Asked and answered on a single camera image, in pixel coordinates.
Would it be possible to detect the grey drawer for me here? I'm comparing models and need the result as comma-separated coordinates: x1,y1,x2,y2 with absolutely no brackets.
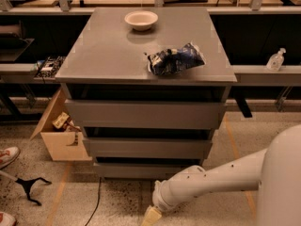
65,100,226,129
93,161,203,181
83,137,212,159

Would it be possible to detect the cardboard box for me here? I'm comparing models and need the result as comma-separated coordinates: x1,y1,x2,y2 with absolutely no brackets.
30,89,91,161

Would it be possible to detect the black floor cable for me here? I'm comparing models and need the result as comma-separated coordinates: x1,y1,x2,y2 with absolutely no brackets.
84,176,103,226

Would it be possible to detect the hand sanitizer bottle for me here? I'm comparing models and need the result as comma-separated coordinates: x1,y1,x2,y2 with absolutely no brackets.
266,48,286,72

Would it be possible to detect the small box in carton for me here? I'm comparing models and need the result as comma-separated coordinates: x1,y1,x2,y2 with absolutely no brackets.
52,112,70,129

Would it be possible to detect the grey middle drawer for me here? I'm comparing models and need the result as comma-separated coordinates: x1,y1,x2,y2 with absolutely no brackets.
83,137,212,159

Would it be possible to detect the upper white red sneaker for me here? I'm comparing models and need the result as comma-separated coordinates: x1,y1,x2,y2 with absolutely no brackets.
0,147,20,169

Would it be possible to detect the white bowl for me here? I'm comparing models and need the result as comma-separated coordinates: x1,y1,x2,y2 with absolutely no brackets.
124,10,158,31

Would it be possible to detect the lower white red sneaker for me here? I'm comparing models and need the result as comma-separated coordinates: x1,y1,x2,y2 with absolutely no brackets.
0,212,17,226

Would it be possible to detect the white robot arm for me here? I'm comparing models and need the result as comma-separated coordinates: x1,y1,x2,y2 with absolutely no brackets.
141,125,301,226

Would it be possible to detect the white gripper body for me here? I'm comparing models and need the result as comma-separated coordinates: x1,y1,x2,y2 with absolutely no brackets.
151,165,207,213

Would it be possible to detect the grey workbench shelf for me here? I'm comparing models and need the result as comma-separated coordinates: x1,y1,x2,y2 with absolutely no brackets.
1,7,301,86

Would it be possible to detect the grey top drawer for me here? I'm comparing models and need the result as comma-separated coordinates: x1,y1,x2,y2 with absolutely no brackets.
65,100,226,129

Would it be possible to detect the black patterned notebook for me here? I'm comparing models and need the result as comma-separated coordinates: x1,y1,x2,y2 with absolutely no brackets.
36,56,65,78

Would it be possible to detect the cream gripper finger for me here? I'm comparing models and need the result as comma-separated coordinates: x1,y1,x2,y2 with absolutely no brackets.
141,206,162,226

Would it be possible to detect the grey drawer cabinet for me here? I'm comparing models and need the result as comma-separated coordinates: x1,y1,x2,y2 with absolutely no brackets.
55,8,236,179

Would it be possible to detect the white red sneaker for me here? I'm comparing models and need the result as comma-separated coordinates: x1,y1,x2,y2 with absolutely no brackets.
0,212,17,226
0,147,20,169

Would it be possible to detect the blue crumpled chip bag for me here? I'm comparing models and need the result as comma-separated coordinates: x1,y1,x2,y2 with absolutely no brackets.
147,42,206,75

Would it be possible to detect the grey bottom drawer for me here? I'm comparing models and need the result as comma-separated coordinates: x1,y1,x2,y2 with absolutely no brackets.
93,161,203,181

